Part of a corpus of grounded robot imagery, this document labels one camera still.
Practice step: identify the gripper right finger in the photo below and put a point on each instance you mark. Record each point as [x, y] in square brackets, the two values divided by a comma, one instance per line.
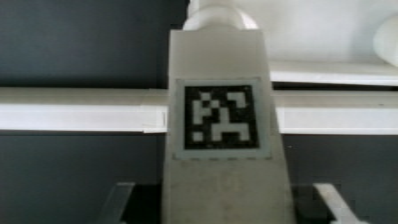
[337, 204]

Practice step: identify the white square table top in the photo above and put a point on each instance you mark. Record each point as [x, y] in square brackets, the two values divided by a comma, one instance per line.
[331, 37]

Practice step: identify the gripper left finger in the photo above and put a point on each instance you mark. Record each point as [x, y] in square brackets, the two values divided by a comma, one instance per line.
[116, 203]

